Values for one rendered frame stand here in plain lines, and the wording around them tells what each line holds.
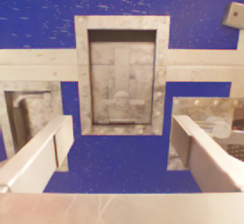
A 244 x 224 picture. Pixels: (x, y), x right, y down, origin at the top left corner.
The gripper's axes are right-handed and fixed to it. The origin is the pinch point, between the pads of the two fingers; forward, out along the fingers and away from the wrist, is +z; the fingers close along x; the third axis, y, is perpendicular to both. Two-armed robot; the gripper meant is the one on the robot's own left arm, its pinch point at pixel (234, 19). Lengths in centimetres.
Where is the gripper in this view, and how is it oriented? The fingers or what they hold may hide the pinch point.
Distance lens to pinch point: 30.9
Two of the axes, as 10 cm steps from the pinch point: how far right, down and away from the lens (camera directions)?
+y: -1.8, 9.5, 2.6
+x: 0.0, -2.7, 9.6
